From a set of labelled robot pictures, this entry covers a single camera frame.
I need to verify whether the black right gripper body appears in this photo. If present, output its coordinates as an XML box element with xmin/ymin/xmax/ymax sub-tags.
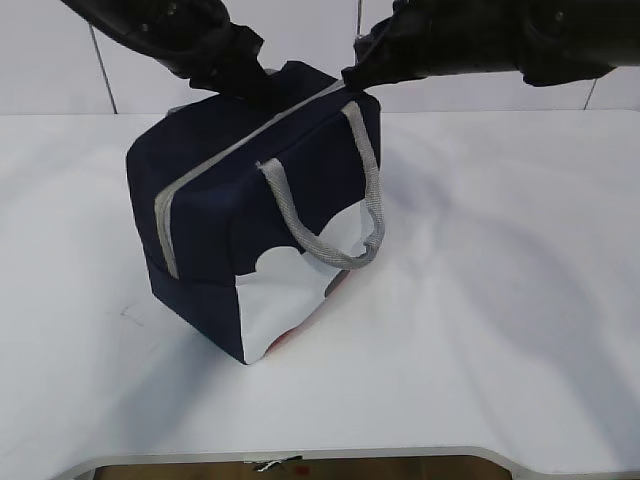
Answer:
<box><xmin>354</xmin><ymin>12</ymin><xmax>432</xmax><ymax>83</ymax></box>

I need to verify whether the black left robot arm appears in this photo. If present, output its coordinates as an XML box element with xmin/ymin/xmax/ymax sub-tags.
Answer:
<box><xmin>64</xmin><ymin>0</ymin><xmax>295</xmax><ymax>111</ymax></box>

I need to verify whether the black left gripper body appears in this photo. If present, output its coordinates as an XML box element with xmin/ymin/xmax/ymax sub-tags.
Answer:
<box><xmin>189</xmin><ymin>23</ymin><xmax>264</xmax><ymax>93</ymax></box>

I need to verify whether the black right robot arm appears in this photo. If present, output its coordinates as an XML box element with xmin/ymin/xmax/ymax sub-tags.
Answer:
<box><xmin>342</xmin><ymin>1</ymin><xmax>639</xmax><ymax>90</ymax></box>

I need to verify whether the navy blue lunch bag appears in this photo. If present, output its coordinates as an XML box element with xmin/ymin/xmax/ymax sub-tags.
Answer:
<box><xmin>126</xmin><ymin>61</ymin><xmax>385</xmax><ymax>365</ymax></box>

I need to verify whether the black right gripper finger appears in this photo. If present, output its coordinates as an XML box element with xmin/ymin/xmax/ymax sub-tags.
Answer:
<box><xmin>341</xmin><ymin>62</ymin><xmax>379</xmax><ymax>91</ymax></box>

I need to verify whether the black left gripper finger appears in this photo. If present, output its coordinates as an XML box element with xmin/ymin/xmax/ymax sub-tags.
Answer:
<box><xmin>219</xmin><ymin>59</ymin><xmax>289</xmax><ymax>108</ymax></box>

